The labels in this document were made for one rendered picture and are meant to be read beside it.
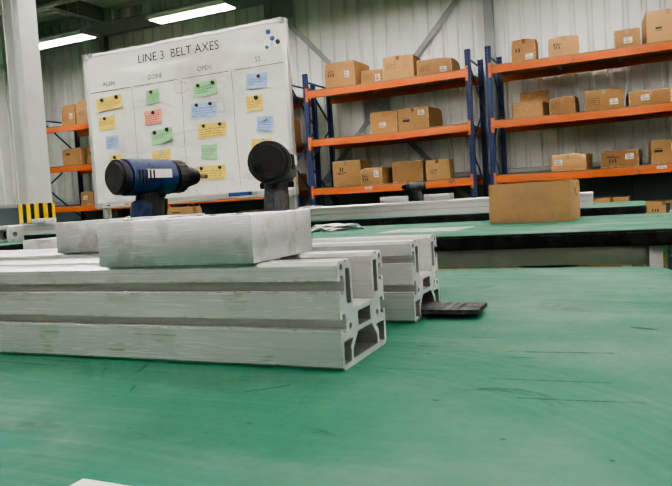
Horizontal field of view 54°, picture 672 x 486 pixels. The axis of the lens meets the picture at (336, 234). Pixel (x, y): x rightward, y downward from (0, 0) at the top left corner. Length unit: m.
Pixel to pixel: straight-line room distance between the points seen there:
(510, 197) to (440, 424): 2.22
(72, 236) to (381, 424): 0.60
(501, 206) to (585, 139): 8.46
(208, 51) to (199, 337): 3.62
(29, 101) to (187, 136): 5.34
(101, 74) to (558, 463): 4.42
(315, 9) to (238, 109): 8.72
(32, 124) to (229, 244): 8.80
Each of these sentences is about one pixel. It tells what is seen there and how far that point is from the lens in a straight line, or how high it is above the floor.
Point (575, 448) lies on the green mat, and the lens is 0.37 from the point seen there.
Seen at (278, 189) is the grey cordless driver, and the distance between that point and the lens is 0.94.
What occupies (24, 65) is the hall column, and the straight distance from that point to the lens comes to 9.41.
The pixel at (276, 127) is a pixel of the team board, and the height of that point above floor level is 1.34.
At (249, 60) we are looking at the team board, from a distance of 3.97.
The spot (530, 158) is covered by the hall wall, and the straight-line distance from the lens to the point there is 11.12.
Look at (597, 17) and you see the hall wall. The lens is 11.27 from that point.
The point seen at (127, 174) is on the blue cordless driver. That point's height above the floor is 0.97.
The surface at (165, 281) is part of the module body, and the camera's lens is 0.59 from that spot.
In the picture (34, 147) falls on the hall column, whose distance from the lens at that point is 9.28.
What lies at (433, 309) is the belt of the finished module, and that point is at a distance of 0.71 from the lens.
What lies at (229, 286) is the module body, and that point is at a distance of 0.57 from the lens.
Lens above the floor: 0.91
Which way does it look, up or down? 3 degrees down
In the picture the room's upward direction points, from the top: 4 degrees counter-clockwise
